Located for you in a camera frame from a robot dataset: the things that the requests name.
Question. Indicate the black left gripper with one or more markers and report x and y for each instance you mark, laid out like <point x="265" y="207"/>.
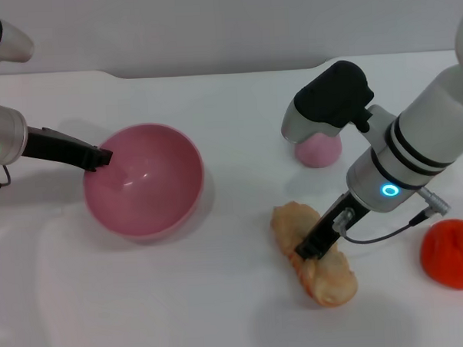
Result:
<point x="57" y="148"/>

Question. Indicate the round pink bun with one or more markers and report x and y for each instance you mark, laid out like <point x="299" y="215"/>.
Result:
<point x="319" y="154"/>

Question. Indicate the long orange striped bread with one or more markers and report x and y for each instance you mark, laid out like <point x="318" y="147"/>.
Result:
<point x="328" y="280"/>

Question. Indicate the left wrist camera housing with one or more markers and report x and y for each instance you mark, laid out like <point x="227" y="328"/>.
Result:
<point x="6" y="41"/>

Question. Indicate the red-orange lumpy fruit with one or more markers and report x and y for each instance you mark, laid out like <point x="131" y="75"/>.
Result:
<point x="452" y="254"/>

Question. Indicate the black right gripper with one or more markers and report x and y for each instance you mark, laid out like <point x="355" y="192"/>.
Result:
<point x="339" y="222"/>

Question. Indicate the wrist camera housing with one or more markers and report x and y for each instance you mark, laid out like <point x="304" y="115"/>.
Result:
<point x="6" y="41"/>
<point x="328" y="100"/>

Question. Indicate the pink plastic bowl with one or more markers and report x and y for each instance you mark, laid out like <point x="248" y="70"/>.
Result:
<point x="152" y="207"/>

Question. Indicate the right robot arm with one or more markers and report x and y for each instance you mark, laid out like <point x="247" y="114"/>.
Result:
<point x="426" y="134"/>

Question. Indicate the right wrist camera housing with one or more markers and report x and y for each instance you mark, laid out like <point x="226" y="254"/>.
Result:
<point x="328" y="100"/>

